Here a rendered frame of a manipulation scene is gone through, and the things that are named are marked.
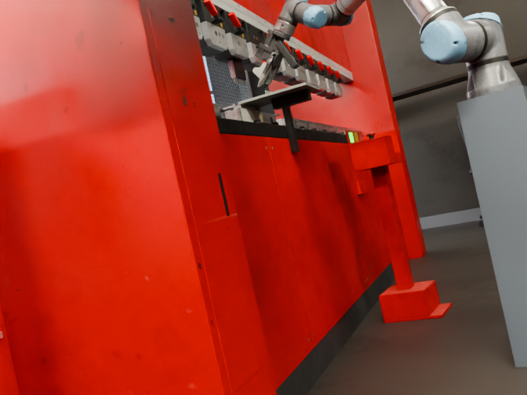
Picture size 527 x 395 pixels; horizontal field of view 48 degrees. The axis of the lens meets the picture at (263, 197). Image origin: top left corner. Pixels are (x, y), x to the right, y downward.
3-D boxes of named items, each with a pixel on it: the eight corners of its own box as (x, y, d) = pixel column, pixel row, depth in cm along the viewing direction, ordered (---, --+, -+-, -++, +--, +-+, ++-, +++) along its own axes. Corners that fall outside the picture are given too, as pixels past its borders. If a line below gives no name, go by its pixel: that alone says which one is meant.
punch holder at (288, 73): (286, 74, 274) (278, 38, 274) (270, 78, 277) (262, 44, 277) (296, 77, 288) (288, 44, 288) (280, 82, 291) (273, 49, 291)
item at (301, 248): (254, 465, 143) (180, 128, 143) (179, 469, 150) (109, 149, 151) (408, 259, 422) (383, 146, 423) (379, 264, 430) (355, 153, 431)
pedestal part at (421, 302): (442, 317, 242) (436, 288, 242) (384, 323, 254) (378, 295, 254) (452, 305, 259) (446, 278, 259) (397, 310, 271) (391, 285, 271)
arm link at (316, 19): (337, 8, 210) (318, 1, 218) (313, 7, 204) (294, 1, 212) (333, 30, 214) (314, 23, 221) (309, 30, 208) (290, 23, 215)
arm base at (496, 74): (526, 88, 175) (518, 56, 175) (517, 86, 162) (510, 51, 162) (474, 103, 183) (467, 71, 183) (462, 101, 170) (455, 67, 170)
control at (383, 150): (390, 164, 246) (380, 121, 246) (354, 172, 254) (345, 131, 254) (402, 161, 264) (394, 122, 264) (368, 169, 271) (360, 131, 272)
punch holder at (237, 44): (234, 52, 218) (225, 9, 218) (214, 59, 221) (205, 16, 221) (249, 59, 232) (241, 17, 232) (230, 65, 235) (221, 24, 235)
